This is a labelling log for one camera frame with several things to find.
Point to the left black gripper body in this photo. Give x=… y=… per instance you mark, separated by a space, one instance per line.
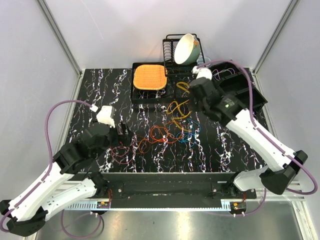
x=112 y=139

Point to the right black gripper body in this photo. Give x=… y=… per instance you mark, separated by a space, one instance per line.
x=196 y=105

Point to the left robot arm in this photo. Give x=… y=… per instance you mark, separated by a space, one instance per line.
x=29 y=212

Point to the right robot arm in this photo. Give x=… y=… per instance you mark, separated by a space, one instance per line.
x=282 y=163

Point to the black tray rack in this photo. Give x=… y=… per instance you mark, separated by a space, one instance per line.
x=170 y=92

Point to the clear plastic cup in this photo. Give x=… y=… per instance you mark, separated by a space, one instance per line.
x=207 y=60

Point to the black compartment bin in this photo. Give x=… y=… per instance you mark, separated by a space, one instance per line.
x=229 y=79

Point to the cream ceramic bowl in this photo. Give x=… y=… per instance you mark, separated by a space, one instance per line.
x=187 y=50

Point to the orange woven basket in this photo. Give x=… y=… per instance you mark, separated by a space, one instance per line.
x=150 y=77

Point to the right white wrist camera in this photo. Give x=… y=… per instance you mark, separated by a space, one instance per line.
x=202 y=72

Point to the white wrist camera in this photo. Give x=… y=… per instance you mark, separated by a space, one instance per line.
x=106 y=115
x=202 y=72

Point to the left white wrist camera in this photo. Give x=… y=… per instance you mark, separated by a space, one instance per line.
x=106 y=115

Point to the black wire dish rack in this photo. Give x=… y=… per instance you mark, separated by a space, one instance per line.
x=168 y=47

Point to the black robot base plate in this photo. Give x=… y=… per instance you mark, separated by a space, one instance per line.
x=207 y=184

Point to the slotted cable duct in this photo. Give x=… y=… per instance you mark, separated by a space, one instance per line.
x=214 y=205

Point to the left aluminium frame post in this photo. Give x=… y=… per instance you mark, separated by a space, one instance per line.
x=49 y=17

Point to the aluminium frame post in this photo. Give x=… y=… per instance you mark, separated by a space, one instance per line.
x=292 y=5
x=49 y=17

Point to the right aluminium frame post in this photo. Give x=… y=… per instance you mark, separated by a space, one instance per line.
x=292 y=5

